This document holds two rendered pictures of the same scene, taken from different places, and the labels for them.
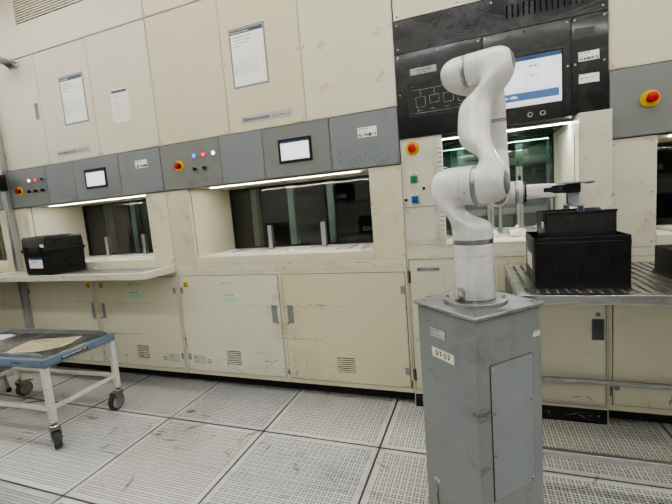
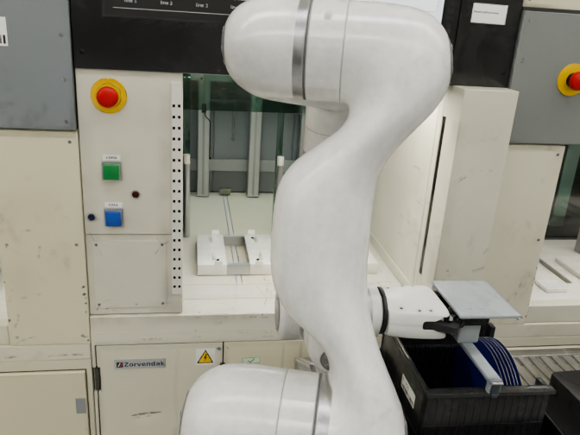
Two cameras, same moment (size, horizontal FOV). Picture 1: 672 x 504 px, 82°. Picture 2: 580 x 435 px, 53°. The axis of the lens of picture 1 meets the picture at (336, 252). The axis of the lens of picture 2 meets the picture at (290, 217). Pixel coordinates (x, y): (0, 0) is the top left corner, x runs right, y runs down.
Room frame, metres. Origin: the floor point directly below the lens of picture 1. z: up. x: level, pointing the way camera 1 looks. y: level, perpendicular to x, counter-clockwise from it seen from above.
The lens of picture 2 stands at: (0.78, -0.16, 1.54)
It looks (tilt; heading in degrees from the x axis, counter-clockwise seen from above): 20 degrees down; 329
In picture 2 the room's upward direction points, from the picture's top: 4 degrees clockwise
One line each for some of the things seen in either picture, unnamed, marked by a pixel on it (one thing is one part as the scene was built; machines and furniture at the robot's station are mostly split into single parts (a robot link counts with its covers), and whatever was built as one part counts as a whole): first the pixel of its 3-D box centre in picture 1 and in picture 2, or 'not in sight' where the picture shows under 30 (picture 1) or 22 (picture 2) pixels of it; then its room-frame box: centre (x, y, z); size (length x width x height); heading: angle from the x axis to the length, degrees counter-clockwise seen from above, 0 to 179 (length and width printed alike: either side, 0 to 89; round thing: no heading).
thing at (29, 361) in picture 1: (34, 377); not in sight; (2.18, 1.83, 0.24); 0.97 x 0.52 x 0.48; 72
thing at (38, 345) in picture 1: (43, 343); not in sight; (2.09, 1.67, 0.47); 0.31 x 0.23 x 0.02; 91
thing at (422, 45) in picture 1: (493, 215); (267, 207); (2.20, -0.92, 0.98); 0.95 x 0.88 x 1.95; 160
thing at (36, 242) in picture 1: (54, 253); not in sight; (2.67, 1.95, 0.93); 0.30 x 0.28 x 0.26; 67
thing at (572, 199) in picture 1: (572, 226); (455, 379); (1.36, -0.85, 0.96); 0.24 x 0.20 x 0.32; 159
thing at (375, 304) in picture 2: (519, 192); (368, 309); (1.43, -0.69, 1.09); 0.09 x 0.03 x 0.08; 159
